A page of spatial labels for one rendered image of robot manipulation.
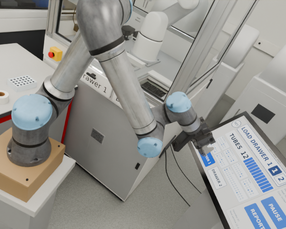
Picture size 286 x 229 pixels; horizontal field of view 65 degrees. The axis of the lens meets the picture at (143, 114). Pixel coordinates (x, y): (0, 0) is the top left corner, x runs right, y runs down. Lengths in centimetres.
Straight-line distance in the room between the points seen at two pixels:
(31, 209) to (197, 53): 94
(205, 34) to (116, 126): 79
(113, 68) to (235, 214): 65
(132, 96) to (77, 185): 141
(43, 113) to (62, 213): 113
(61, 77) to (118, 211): 131
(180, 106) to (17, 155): 59
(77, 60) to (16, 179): 45
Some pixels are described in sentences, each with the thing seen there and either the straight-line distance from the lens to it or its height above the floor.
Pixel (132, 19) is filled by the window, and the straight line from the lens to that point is 127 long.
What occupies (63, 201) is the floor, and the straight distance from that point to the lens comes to 185.
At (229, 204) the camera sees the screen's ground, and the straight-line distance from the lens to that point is 93.
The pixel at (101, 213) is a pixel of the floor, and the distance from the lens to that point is 185.
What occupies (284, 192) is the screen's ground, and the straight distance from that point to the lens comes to 93.
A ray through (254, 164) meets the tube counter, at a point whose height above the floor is 112.
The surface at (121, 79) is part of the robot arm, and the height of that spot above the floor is 132.
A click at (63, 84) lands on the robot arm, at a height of 115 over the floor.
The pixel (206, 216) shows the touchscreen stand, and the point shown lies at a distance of 116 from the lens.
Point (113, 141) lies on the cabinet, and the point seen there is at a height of 52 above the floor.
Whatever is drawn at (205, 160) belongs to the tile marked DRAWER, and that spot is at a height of 100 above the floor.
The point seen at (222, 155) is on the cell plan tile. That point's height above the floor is 105.
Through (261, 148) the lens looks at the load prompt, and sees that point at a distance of 101.
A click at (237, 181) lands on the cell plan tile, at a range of 96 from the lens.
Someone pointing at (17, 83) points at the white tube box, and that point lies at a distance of 143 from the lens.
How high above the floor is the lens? 159
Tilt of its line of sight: 34 degrees down
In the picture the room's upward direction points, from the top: 25 degrees clockwise
